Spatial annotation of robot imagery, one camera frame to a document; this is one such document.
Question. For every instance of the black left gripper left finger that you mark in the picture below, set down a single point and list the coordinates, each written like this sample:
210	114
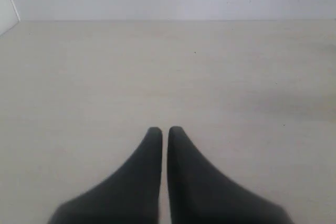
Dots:
129	195

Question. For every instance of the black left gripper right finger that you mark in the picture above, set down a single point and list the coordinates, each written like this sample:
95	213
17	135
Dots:
200	193

